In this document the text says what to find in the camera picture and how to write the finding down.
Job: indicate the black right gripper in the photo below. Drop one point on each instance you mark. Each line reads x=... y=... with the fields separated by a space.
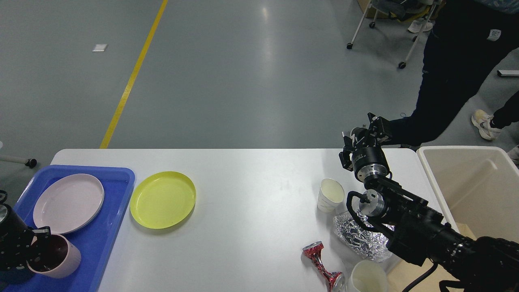
x=365 y=156

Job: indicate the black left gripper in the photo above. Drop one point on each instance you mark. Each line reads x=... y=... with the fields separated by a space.
x=15 y=239

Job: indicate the pink mug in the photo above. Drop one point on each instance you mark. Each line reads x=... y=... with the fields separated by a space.
x=62 y=259

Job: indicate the yellow plate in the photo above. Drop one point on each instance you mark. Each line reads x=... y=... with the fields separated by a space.
x=163 y=200

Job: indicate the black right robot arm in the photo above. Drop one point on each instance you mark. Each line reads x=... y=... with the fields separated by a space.
x=415 y=232

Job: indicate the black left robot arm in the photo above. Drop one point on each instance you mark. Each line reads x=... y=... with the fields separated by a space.
x=2 y=198

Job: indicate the dark teal cup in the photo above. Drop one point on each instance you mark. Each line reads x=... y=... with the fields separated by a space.
x=16 y=275

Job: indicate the pink plate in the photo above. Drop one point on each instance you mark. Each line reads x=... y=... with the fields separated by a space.
x=69 y=204

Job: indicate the white paper cup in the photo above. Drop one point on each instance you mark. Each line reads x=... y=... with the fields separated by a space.
x=367 y=276
x=331 y=195

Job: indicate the blue plastic tray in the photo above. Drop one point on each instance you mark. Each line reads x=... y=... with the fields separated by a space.
x=95 y=240

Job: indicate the crumpled foil tray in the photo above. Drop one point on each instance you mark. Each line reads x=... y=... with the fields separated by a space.
x=368 y=245

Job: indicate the crushed red can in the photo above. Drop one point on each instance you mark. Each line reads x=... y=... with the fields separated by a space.
x=335 y=280

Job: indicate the beige plastic bin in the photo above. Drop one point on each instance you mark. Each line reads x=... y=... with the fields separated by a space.
x=476 y=186

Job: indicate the person at right edge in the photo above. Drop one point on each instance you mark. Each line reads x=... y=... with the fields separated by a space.
x=489 y=126

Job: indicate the white rolling chair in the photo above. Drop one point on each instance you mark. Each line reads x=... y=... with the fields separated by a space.
x=402 y=11

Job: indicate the person in black trousers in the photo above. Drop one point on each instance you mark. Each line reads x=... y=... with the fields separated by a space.
x=468 y=40

